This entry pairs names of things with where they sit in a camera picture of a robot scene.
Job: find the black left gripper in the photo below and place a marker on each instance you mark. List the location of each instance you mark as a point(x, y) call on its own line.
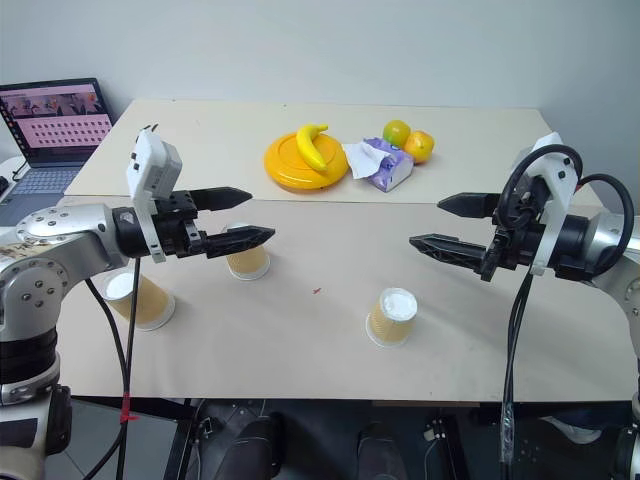
point(175, 235)

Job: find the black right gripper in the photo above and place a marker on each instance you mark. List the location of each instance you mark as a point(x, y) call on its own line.
point(517, 245)

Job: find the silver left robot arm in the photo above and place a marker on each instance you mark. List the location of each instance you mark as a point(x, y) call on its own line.
point(60, 235)

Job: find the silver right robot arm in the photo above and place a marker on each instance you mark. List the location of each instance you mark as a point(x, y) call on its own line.
point(610, 235)

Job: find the tan paper cup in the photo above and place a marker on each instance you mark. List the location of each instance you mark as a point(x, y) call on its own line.
point(150, 302)
point(248, 262)
point(392, 320)

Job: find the yellow plastic disc plate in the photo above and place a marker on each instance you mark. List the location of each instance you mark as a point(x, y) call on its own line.
point(285, 160)

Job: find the purple tissue pack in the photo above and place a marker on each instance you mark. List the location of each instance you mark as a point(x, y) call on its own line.
point(390, 167)

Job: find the yellow banana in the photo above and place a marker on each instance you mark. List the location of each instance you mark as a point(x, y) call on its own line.
point(310, 147)

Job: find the green orange round fruit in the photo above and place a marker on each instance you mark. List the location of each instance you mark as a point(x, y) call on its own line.
point(396, 132)

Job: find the open laptop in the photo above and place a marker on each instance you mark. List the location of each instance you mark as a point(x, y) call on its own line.
point(55, 125)

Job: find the dark rounded shape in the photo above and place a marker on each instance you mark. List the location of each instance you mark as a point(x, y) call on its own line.
point(250, 445)
point(382, 450)

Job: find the white rounded object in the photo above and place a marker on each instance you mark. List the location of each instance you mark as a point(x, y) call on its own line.
point(9, 167)

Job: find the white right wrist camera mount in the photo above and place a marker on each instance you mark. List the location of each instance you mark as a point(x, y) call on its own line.
point(555, 200)

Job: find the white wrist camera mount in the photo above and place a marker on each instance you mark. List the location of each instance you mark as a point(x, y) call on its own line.
point(150, 160)
point(555, 200)

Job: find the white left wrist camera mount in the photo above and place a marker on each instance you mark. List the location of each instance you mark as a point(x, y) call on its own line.
point(150, 160)

